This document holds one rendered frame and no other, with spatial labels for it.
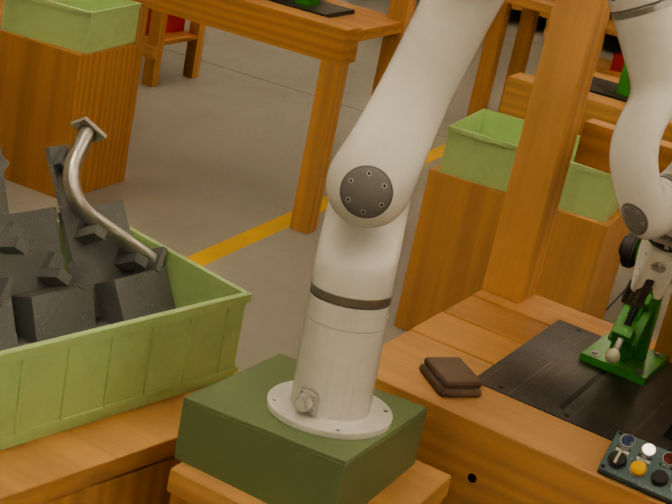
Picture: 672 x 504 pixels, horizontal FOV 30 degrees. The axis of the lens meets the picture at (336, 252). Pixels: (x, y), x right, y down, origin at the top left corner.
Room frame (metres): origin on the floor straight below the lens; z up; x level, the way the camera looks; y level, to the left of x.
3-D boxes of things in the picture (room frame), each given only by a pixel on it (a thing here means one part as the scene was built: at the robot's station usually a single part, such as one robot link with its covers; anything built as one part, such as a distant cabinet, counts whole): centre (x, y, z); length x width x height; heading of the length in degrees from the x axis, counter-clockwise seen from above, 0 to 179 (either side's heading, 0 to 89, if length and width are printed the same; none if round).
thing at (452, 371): (1.97, -0.24, 0.91); 0.10 x 0.08 x 0.03; 23
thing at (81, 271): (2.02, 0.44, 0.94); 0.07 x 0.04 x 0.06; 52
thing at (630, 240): (2.25, -0.54, 1.12); 0.07 x 0.03 x 0.08; 152
